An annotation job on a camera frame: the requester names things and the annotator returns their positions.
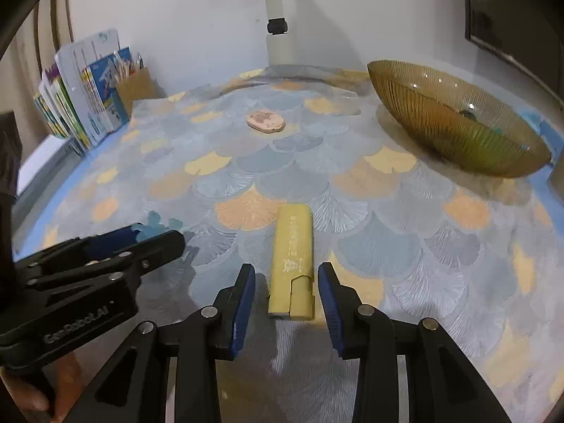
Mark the pink eraser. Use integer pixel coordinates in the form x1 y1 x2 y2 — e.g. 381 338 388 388
246 110 286 134

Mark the white desk lamp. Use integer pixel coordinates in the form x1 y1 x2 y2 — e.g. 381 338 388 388
265 0 294 66

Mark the wooden pen holder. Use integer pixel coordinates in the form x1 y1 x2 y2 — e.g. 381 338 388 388
117 67 158 116

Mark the yellow rectangular case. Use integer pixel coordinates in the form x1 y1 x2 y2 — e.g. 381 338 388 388
268 204 314 321

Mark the amber ribbed glass bowl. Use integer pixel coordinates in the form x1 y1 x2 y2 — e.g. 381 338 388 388
367 60 552 178

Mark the patterned fan-print table mat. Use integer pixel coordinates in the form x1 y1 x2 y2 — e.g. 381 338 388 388
17 67 563 422

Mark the teal green toy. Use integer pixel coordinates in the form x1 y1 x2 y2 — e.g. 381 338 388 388
131 211 184 243

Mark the person's left hand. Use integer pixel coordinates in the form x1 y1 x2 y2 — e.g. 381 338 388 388
1 352 83 422

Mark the row of upright books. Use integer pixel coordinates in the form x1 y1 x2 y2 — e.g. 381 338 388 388
35 29 144 153

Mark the dark monitor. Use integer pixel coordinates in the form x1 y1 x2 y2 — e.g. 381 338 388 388
465 0 563 102

